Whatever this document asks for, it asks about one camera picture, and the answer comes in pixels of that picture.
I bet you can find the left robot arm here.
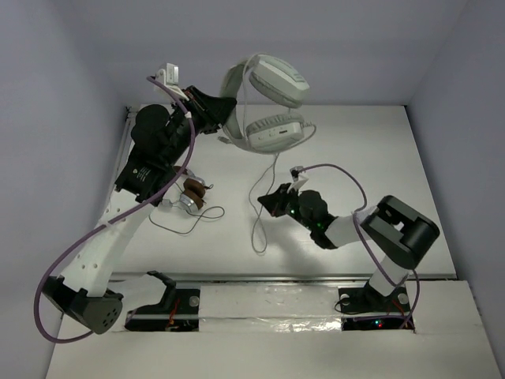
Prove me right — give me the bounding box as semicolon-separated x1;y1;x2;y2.
36;86;237;334

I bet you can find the aluminium rail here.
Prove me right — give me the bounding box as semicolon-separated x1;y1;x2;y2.
114;106;139;181
110;272;458;283

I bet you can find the aluminium rail left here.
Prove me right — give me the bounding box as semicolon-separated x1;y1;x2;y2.
114;106;139;181

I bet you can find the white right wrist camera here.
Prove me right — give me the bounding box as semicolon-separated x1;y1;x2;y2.
288;166;309;193

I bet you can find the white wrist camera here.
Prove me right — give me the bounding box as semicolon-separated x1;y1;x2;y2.
155;62;180;92
288;166;309;193

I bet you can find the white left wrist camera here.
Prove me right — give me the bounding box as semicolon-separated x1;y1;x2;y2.
155;62;180;92

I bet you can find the thin grey headphone cable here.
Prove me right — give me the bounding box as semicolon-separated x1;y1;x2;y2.
148;205;226;237

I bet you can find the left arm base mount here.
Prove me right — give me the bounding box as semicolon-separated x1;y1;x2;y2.
125;271;200;332

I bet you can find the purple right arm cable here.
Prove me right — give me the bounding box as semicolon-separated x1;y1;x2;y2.
291;163;420;329

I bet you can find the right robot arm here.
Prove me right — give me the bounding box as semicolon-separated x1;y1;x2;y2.
258;183;440;310

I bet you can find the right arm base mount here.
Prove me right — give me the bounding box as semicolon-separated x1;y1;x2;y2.
334;284;415;331

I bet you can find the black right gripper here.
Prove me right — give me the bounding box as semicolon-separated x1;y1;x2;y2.
260;182;316;231

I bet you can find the aluminium rail front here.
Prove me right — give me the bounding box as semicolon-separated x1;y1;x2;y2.
110;272;458;283

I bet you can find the white over-ear headphones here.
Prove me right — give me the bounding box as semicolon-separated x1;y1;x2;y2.
219;53;310;155

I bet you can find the brown over-ear headphones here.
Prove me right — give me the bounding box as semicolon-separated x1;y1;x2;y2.
161;168;213;214

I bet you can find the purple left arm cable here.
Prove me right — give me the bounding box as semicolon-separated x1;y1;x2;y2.
34;75;195;343

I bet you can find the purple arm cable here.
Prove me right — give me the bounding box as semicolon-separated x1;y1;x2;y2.
291;163;420;329
34;75;195;343

